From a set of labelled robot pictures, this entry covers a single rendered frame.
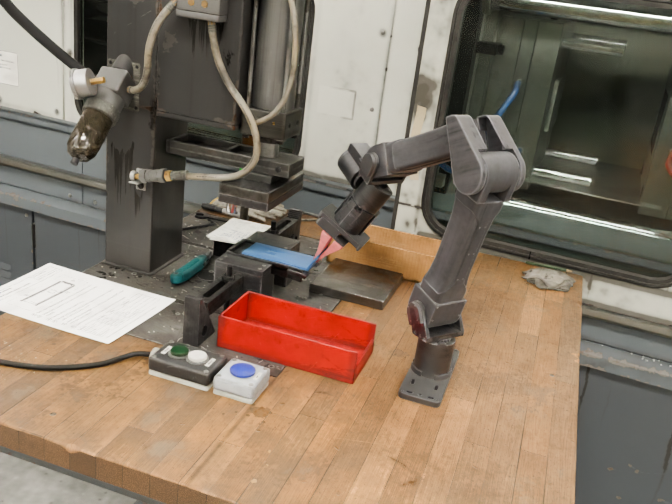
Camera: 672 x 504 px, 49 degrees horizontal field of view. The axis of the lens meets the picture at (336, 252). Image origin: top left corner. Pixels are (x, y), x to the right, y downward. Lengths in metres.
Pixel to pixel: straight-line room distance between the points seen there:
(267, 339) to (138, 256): 0.42
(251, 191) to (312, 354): 0.32
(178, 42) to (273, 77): 0.18
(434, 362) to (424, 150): 0.35
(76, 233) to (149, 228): 1.08
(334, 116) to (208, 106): 0.70
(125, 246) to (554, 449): 0.91
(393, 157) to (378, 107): 0.74
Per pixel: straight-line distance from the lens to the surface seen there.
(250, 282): 1.41
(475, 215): 1.13
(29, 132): 2.62
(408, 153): 1.25
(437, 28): 1.89
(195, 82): 1.41
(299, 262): 1.44
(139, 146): 1.49
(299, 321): 1.35
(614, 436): 2.14
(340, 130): 2.04
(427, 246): 1.75
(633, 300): 1.95
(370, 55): 1.99
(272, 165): 1.39
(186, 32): 1.41
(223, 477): 1.02
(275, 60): 1.36
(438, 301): 1.21
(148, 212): 1.52
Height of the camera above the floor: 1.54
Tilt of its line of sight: 21 degrees down
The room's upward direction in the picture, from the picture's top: 7 degrees clockwise
